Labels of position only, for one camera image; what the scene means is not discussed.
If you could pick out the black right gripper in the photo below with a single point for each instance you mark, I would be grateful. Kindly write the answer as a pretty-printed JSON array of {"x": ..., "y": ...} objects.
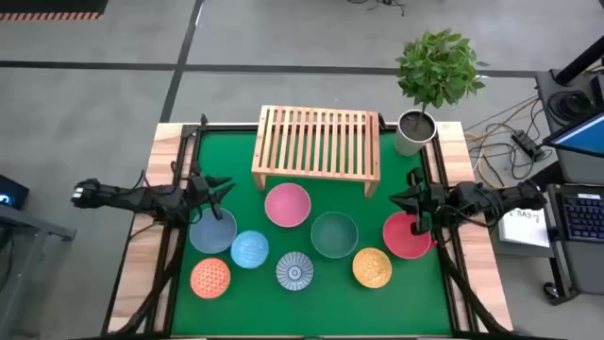
[{"x": 431, "y": 200}]

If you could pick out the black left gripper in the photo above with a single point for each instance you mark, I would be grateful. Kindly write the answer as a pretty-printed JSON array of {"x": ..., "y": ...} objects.
[{"x": 200, "y": 189}]

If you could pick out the plain red bowl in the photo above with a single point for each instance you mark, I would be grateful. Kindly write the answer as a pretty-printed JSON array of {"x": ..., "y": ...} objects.
[{"x": 401, "y": 241}]

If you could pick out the plain blue-grey bowl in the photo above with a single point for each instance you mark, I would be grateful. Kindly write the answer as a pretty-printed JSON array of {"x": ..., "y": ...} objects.
[{"x": 212, "y": 236}]

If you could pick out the turquoise bowl orange outside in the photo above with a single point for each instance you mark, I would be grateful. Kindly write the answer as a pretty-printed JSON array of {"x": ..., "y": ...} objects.
[{"x": 249, "y": 249}]

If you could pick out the plain pink bowl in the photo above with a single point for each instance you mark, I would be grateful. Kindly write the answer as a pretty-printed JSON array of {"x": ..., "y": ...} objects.
[{"x": 288, "y": 205}]

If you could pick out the yellow bowl blue outside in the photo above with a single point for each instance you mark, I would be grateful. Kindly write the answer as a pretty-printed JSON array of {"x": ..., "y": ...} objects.
[{"x": 372, "y": 267}]

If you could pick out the orange lattice patterned bowl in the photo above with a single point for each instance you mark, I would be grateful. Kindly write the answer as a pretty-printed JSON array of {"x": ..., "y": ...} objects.
[{"x": 210, "y": 278}]

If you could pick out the blue striped bowl red outside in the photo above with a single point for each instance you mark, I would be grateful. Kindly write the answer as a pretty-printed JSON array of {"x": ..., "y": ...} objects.
[{"x": 294, "y": 271}]

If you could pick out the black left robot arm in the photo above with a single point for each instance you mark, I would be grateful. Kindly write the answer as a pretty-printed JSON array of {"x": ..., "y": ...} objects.
[{"x": 132, "y": 198}]

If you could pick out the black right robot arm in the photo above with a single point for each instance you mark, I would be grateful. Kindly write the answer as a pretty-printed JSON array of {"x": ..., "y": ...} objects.
[{"x": 500, "y": 196}]

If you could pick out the wooden slatted shelf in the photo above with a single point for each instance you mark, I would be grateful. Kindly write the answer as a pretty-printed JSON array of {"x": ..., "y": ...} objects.
[{"x": 316, "y": 174}]

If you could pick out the red plastic clip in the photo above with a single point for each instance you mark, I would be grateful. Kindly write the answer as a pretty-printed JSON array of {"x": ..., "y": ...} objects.
[{"x": 432, "y": 244}]

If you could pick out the white plant pot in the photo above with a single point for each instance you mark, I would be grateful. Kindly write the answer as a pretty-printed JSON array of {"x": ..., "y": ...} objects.
[{"x": 406, "y": 144}]

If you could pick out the white paper sheet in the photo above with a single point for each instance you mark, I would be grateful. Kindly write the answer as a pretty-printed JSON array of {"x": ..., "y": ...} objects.
[{"x": 524, "y": 229}]

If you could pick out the black power strip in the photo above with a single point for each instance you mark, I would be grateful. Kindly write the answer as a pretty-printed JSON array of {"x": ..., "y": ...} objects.
[{"x": 526, "y": 144}]

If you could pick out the green table mat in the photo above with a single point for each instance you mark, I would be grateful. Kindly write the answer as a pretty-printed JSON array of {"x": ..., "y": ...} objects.
[{"x": 321, "y": 307}]

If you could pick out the green leafy plant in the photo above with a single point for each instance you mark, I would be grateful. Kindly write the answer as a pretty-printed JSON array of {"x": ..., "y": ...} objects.
[{"x": 439, "y": 66}]

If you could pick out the black backlit keyboard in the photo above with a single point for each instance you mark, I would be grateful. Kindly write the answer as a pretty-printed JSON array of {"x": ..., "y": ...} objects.
[{"x": 585, "y": 217}]

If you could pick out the grey equipment cart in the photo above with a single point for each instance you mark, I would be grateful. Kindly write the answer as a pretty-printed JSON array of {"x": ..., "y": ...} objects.
[{"x": 580, "y": 269}]

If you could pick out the laptop with blue screen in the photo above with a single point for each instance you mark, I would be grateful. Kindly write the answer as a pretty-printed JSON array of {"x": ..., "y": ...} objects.
[{"x": 582, "y": 137}]

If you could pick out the black device with blue light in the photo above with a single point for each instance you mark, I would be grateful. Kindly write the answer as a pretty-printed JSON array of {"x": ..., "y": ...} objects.
[{"x": 11, "y": 191}]

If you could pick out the grey side desk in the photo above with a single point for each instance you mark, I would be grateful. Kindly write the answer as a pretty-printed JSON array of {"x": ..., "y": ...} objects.
[{"x": 19, "y": 264}]

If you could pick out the hazard striped black floor mat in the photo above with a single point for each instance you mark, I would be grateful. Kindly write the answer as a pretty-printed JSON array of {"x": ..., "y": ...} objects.
[{"x": 47, "y": 5}]

